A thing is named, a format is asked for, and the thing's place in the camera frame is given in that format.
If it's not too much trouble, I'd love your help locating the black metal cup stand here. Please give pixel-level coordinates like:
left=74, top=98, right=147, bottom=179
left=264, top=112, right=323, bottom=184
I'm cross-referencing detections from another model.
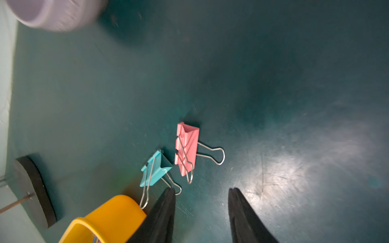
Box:
left=1, top=156, right=57, bottom=229

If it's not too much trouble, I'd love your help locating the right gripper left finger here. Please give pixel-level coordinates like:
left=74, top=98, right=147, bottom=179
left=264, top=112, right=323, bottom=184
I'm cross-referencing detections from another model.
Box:
left=127, top=188, right=176, bottom=243

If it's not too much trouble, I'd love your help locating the yellow plastic storage box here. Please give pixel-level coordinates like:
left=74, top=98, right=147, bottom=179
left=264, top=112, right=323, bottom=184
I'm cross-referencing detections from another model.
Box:
left=60, top=195, right=146, bottom=243

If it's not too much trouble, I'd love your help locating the green table mat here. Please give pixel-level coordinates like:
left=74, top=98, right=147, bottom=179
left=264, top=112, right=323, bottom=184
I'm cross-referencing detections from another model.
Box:
left=6, top=1, right=389, bottom=243

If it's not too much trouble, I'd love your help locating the purple ceramic bowl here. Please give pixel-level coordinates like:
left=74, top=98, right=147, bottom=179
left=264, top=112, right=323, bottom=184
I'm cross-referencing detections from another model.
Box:
left=6, top=0, right=108, bottom=32

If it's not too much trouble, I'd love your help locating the teal binder clip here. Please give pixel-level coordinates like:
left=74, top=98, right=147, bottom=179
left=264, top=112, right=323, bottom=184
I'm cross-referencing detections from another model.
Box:
left=139, top=149, right=182, bottom=210

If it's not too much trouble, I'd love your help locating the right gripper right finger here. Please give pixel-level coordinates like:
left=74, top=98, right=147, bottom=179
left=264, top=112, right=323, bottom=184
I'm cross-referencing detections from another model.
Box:
left=228, top=188, right=277, bottom=243

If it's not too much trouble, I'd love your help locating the pink binder clip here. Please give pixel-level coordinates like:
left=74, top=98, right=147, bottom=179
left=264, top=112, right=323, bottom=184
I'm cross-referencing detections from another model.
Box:
left=174, top=122, right=225, bottom=184

